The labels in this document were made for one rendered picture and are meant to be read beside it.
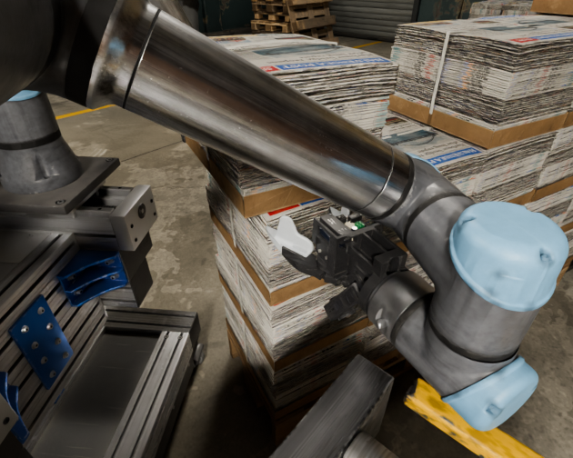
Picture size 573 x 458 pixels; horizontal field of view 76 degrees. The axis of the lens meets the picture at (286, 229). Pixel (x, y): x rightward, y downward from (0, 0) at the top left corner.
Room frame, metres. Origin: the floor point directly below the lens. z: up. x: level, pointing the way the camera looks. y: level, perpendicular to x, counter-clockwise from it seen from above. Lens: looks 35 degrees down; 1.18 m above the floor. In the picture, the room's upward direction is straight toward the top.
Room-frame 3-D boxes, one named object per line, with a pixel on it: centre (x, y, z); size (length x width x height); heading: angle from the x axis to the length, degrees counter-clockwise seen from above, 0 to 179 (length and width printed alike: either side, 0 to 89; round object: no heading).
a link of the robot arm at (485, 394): (0.22, -0.17, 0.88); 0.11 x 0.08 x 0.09; 28
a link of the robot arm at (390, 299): (0.28, -0.13, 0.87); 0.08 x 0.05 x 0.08; 118
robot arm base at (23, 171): (0.71, 0.51, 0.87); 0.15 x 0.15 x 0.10
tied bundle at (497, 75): (1.04, -0.51, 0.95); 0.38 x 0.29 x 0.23; 28
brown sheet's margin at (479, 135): (1.04, -0.51, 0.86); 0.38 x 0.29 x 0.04; 28
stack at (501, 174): (0.97, -0.39, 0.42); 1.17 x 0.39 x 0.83; 119
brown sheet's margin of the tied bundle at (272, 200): (0.65, -0.02, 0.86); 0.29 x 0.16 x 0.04; 117
